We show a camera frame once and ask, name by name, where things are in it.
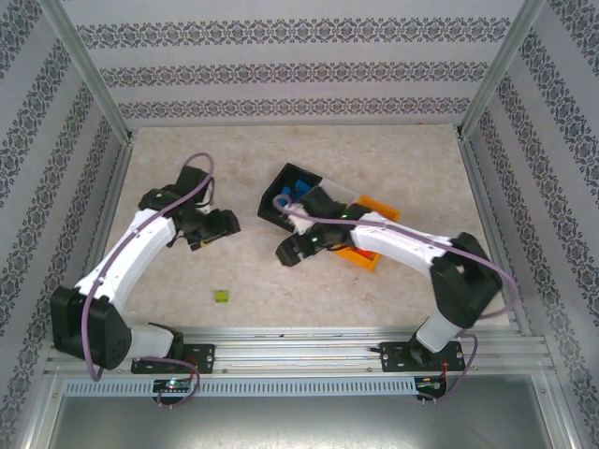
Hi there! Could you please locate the aluminium frame post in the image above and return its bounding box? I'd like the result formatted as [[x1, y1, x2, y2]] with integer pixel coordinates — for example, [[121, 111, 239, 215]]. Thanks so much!
[[458, 0, 548, 137], [37, 0, 135, 141], [18, 369, 65, 449], [533, 373, 586, 449]]

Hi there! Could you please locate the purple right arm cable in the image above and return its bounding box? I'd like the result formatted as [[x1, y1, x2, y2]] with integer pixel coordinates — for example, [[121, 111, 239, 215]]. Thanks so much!
[[272, 194, 521, 406]]

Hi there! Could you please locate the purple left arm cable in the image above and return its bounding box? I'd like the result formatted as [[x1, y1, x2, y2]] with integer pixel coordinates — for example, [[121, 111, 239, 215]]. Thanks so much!
[[83, 152, 216, 409]]

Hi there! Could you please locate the orange plastic bin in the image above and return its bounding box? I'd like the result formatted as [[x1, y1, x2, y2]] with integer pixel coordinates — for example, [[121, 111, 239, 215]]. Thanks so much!
[[334, 195, 402, 273]]

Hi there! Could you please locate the black plastic bin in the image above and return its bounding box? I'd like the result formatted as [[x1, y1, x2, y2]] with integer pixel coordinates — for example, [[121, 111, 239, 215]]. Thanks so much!
[[256, 162, 325, 231]]

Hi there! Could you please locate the aluminium side rail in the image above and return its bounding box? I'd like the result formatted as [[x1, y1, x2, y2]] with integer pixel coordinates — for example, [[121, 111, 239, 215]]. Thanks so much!
[[456, 128, 534, 336], [63, 133, 137, 340]]

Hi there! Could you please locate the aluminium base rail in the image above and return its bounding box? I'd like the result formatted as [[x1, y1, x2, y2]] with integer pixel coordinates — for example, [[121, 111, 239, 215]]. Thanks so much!
[[44, 325, 548, 375]]

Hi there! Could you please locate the grey metal sheet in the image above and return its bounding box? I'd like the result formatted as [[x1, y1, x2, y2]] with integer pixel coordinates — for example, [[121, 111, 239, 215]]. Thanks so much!
[[46, 373, 577, 449]]

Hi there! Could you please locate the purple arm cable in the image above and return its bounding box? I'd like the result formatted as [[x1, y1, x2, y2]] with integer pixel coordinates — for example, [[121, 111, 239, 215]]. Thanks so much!
[[272, 194, 521, 406], [83, 152, 216, 409]]

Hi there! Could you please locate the slotted grey cable duct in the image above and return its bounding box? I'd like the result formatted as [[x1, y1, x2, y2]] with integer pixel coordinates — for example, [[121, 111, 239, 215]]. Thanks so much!
[[63, 377, 417, 398]]

